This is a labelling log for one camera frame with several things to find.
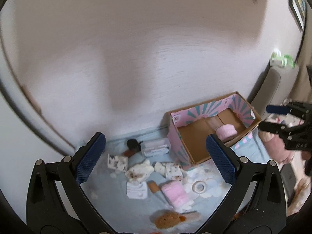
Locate person's right hand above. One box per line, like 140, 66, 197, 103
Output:
301, 151, 311, 161

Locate white tape roll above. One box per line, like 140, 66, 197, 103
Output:
192, 181, 207, 194

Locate framed wall picture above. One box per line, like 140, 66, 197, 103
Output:
288, 0, 306, 32

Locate orange round sponge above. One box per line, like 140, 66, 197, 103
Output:
155, 212, 186, 229

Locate folded pink towel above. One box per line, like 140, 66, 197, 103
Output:
161, 181, 194, 209

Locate green white item on chair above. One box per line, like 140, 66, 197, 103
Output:
269, 48, 295, 68

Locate white patterned tissue pack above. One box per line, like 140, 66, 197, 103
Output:
107, 154, 129, 172

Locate white earphone case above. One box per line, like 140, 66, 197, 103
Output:
126, 182, 148, 200

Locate crumpled stained tissue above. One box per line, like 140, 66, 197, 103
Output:
125, 159, 154, 185

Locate black cosmetic jar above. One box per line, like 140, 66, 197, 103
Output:
126, 139, 141, 152

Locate red lip gloss tube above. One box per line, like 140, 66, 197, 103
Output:
123, 150, 136, 157

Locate pink patterned cardboard box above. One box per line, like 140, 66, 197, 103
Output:
167, 91, 261, 171

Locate cork stopper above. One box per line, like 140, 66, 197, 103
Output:
148, 181, 160, 194

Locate grey chair backrest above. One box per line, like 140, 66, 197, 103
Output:
251, 66, 299, 120

